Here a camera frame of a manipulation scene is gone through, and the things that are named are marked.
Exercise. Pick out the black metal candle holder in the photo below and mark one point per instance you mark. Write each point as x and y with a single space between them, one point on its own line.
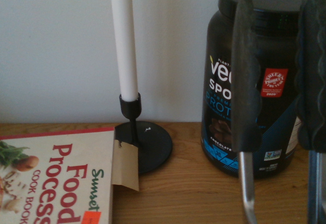
152 145

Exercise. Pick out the white taper candle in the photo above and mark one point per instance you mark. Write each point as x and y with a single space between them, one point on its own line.
124 43

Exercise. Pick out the black protein powder tub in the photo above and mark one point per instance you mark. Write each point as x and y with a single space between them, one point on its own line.
277 107

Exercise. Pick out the Sunset food processor cookbook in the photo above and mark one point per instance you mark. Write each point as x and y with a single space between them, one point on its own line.
56 178

